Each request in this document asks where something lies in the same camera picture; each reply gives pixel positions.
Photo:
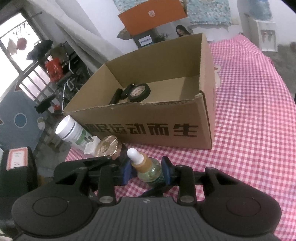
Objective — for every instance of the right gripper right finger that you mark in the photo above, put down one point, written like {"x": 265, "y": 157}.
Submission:
{"x": 181, "y": 176}

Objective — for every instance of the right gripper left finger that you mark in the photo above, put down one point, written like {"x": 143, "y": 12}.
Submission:
{"x": 111, "y": 176}

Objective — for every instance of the gold lid cosmetic jar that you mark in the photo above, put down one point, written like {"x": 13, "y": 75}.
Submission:
{"x": 111, "y": 146}

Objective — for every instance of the green dropper bottle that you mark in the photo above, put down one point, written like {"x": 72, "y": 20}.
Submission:
{"x": 148, "y": 169}

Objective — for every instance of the white supplement bottle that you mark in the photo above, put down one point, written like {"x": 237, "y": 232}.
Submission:
{"x": 71, "y": 132}

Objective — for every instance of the black gold lipstick tube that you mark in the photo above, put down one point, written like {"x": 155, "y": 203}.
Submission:
{"x": 116, "y": 97}

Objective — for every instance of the black oval case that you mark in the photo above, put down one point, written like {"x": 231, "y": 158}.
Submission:
{"x": 126, "y": 91}

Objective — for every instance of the black electrical tape roll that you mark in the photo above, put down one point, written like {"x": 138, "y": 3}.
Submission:
{"x": 139, "y": 93}

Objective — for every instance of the white power adapter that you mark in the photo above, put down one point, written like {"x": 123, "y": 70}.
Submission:
{"x": 90, "y": 148}

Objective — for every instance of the red white checkered tablecloth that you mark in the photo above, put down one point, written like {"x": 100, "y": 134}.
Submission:
{"x": 254, "y": 138}

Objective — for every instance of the blue play mat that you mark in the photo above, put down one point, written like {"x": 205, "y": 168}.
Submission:
{"x": 19, "y": 122}

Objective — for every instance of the brown cardboard box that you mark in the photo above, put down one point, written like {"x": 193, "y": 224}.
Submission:
{"x": 180, "y": 110}

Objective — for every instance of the wheelchair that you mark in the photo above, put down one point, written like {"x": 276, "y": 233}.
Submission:
{"x": 75, "y": 71}

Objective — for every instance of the red plastic bag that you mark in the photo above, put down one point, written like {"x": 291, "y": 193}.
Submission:
{"x": 54, "y": 69}

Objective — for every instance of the orange Philips box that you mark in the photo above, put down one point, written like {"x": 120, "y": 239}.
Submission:
{"x": 150, "y": 22}

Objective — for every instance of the grey white curtain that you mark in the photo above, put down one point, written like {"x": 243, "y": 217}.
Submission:
{"x": 80, "y": 32}

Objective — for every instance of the water dispenser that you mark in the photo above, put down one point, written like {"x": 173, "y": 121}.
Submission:
{"x": 261, "y": 25}

